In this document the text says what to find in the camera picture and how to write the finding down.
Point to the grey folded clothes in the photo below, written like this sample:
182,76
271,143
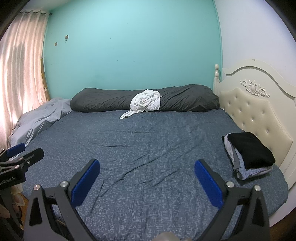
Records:
238,164

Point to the bed with blue patterned sheet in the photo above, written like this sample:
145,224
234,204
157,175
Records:
143,148

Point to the person's left hand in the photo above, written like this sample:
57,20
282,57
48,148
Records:
4,211

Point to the dark grey rolled duvet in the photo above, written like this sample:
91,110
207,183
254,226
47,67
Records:
101,98

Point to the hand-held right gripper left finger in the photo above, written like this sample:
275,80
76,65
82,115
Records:
85,183

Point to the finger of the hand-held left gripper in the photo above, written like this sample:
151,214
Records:
32,155
16,148

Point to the light grey sheet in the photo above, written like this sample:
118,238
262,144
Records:
39,118

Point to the curtain rod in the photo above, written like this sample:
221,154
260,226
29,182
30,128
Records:
34,12

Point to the cream tufted headboard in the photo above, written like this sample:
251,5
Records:
254,111

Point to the pink curtain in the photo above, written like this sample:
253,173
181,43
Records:
18,69

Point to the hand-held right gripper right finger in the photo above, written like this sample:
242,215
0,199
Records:
208,185

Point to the white long-sleeve shirt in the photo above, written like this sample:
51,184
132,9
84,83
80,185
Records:
146,102

